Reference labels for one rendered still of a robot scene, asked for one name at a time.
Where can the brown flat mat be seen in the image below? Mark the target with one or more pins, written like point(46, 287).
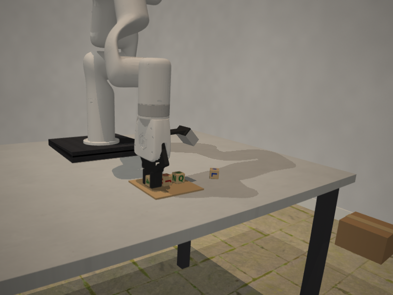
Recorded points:
point(166, 191)

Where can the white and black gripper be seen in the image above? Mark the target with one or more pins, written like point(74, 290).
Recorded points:
point(153, 144)

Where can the wooden letter block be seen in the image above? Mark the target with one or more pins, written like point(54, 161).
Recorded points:
point(166, 179)
point(178, 177)
point(214, 173)
point(147, 180)

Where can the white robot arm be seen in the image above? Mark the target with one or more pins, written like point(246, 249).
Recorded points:
point(115, 25)

